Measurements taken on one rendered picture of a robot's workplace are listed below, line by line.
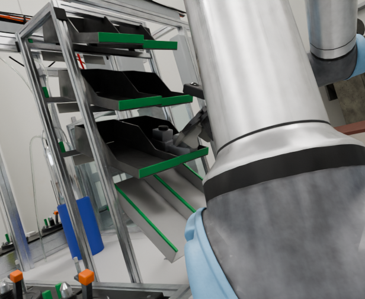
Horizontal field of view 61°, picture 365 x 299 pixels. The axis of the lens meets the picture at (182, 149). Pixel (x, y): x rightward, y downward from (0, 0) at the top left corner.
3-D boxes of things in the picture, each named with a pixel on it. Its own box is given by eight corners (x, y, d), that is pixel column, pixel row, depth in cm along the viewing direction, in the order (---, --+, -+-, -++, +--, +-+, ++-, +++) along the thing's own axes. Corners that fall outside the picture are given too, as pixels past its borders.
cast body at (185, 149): (197, 155, 90) (198, 131, 88) (189, 159, 87) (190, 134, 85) (173, 149, 94) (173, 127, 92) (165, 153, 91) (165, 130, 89)
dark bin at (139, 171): (179, 165, 80) (180, 137, 78) (140, 180, 71) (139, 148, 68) (114, 142, 98) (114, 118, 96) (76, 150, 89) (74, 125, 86)
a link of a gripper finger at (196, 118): (182, 135, 81) (207, 112, 78) (179, 131, 81) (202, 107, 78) (189, 134, 85) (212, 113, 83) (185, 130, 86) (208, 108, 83)
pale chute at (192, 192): (233, 219, 91) (239, 207, 89) (204, 237, 82) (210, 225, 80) (169, 164, 105) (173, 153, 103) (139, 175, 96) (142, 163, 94)
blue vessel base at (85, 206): (111, 245, 155) (95, 194, 155) (85, 260, 143) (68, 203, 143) (91, 247, 165) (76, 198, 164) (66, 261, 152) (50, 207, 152)
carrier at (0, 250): (47, 237, 181) (40, 217, 181) (4, 256, 162) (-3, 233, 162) (26, 240, 195) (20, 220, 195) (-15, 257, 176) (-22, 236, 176)
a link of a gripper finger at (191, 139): (182, 159, 83) (207, 136, 80) (169, 143, 84) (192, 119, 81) (186, 158, 86) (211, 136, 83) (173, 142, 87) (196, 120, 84)
